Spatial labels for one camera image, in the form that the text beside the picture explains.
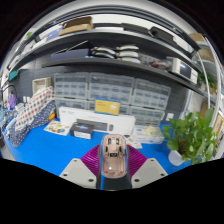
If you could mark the red blue checkered cloth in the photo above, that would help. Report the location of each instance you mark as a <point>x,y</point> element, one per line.
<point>33,106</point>

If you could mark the navy polka dot cloth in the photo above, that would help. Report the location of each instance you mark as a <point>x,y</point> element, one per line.
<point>20,136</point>

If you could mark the white wall socket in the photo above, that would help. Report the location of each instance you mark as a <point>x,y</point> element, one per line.
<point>170,116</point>

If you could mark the purple crumpled bag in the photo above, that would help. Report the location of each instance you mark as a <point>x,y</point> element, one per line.
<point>12,101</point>

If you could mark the long white keyboard box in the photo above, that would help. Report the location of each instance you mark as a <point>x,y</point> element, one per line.
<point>73,115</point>

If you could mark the small black box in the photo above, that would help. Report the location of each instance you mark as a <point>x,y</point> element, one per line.
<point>78,128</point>

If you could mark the black wall shelf unit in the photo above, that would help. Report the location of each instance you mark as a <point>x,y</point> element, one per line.
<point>100,35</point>

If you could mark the white woven basket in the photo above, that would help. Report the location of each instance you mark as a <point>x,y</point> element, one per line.
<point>41,86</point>

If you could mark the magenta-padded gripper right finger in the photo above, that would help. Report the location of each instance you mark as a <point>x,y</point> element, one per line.
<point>149,171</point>

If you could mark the green plant in white pot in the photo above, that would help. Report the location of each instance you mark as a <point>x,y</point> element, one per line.
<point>186,133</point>

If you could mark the yellow and red packet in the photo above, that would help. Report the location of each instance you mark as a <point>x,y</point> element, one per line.
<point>51,116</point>

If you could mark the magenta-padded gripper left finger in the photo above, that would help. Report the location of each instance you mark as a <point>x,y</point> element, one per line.
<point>77,171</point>

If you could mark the transparent pink computer mouse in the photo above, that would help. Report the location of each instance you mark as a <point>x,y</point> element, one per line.
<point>113,156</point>

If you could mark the colourful sticker sheet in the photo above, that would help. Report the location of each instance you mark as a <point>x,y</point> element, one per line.
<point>57,128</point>
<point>135,144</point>

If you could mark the white and blue tissue box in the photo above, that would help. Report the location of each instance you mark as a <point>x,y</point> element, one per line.
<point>150,136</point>

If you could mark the teal hanging tool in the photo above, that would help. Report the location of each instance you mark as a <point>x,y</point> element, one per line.
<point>13,75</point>

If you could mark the yellow and blue box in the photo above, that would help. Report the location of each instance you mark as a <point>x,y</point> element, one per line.
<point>107,106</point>

